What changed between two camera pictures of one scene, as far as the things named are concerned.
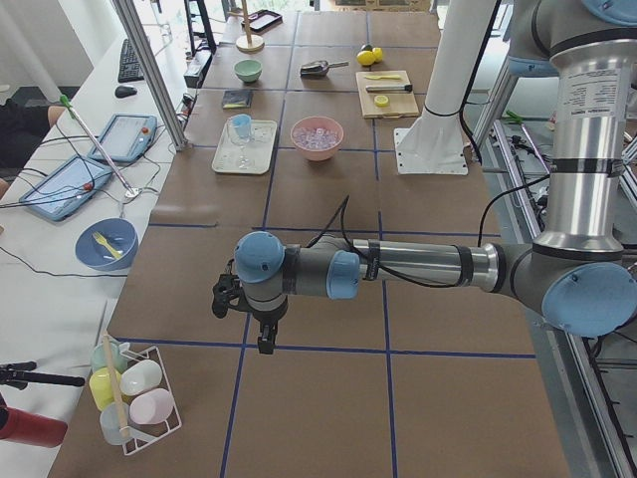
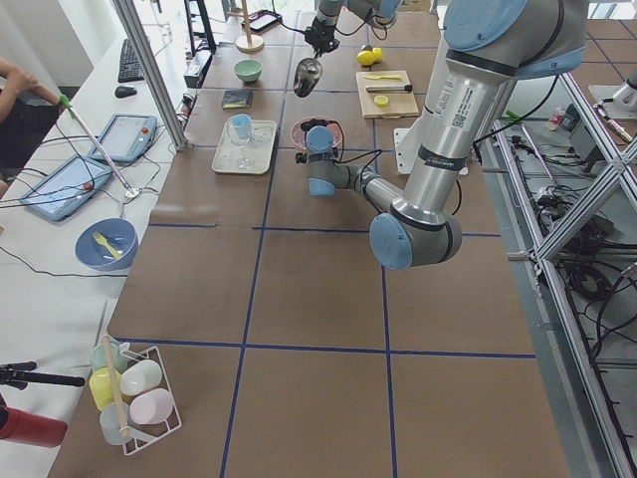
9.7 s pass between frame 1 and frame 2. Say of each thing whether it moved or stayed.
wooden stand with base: stayed
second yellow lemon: stayed
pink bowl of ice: stayed
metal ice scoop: moved
